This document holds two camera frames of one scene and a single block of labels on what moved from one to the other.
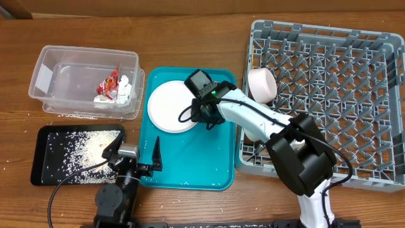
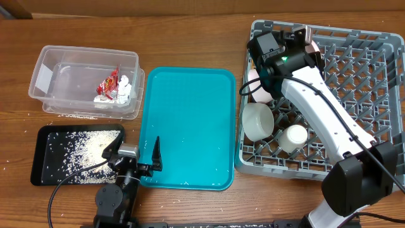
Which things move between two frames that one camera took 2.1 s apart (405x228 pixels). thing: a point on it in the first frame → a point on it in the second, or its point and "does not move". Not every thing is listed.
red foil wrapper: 109,86 does not move
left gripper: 148,170 does not move
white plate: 165,104 → 312,48
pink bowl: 262,85 does not move
